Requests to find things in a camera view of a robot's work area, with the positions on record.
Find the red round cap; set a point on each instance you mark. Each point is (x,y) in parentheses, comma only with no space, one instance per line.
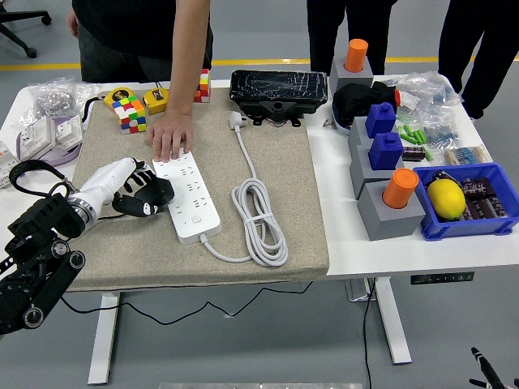
(398,98)

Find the dark brown capacitor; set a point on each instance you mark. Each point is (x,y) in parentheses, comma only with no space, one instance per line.
(476,208)
(496,206)
(413,154)
(478,186)

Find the square yellow tape measure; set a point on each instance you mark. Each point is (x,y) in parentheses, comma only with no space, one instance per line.
(156,101)

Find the blue block peg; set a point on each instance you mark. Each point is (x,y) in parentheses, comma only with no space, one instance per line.
(381,119)
(386,152)

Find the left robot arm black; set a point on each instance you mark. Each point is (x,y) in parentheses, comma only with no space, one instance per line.
(44,215)

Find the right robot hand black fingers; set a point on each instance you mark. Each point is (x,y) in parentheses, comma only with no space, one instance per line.
(484,364)

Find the person's left forearm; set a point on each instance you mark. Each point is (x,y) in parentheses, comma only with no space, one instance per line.
(186,52)

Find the colourful puzzle cube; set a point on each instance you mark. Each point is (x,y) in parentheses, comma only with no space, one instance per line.
(204,87)
(129,115)

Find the person's right hand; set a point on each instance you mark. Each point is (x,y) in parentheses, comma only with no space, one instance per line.
(73,22)

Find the small metal clip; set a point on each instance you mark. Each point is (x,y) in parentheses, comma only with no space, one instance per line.
(327,123)

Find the person's left hand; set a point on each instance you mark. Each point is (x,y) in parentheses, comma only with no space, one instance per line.
(170,133)

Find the white socket box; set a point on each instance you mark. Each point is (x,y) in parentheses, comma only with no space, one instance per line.
(36,138)
(69,129)

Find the white label card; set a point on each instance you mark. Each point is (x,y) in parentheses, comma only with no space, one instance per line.
(409,100)

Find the blue plastic bin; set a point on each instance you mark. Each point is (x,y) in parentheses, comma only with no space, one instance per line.
(466,229)

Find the grey block with hole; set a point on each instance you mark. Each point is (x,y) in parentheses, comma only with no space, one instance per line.
(391,221)
(357,131)
(357,79)
(365,174)

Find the purple tray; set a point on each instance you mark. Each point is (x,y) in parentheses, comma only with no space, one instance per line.
(65,155)

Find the black office chair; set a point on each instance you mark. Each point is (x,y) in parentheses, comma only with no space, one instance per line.
(31,52)

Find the orange cylinder peg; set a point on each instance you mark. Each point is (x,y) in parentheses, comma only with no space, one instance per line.
(356,54)
(400,188)

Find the grey under-table control box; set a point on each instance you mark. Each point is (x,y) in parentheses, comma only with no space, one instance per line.
(357,289)

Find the black plastic device housing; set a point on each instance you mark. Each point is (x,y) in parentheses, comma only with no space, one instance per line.
(278,87)

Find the white circuit breaker modules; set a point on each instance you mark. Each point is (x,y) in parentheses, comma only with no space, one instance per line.
(4,156)

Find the grey-brown mat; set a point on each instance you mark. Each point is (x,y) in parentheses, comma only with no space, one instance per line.
(292,170)

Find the clear bag of screws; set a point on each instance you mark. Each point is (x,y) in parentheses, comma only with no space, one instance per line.
(52,99)

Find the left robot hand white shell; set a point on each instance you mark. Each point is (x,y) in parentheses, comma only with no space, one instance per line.
(105,178)

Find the black plug adapter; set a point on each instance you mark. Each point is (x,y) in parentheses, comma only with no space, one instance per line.
(164,190)

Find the person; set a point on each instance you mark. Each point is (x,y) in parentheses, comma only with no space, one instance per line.
(458,40)
(129,32)
(324,32)

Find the round yellow tape measure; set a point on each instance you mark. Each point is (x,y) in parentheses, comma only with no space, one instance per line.
(117,95)

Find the white power strip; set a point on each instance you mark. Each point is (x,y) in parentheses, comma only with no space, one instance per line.
(190,202)

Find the white round dish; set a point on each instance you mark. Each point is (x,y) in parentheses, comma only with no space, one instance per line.
(342,129)

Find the black cloth bundle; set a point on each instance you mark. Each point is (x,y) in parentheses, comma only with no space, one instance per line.
(357,101)

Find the white table leg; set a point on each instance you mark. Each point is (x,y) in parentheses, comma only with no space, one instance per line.
(101,344)
(395,332)

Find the clear bag of resistors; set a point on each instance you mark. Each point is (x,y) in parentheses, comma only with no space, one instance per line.
(442,133)
(434,87)
(466,155)

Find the small black object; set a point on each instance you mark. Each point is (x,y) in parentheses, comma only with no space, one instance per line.
(442,176)

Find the black table control panel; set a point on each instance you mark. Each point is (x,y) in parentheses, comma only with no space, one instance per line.
(442,278)

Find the yellow lemon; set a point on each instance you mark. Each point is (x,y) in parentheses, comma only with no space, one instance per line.
(446,200)

